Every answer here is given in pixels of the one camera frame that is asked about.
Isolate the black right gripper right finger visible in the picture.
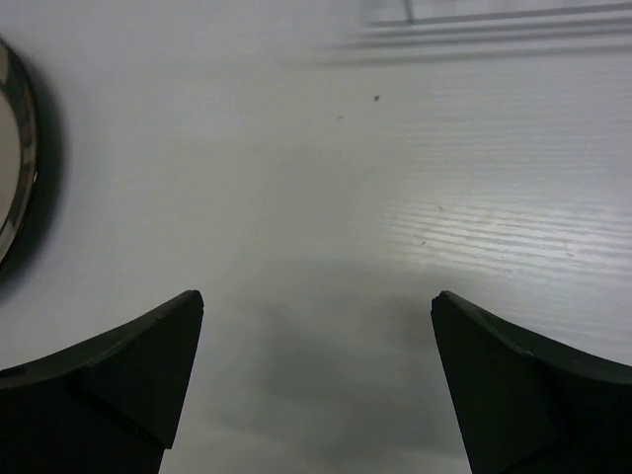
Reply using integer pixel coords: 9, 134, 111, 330
431, 291, 631, 473

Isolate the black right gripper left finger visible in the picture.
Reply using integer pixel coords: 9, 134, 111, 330
1, 290, 203, 473

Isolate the patterned dark rim plate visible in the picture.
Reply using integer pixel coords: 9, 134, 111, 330
1, 40, 41, 276

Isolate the white wire dish rack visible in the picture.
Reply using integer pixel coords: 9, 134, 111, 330
313, 1, 631, 57

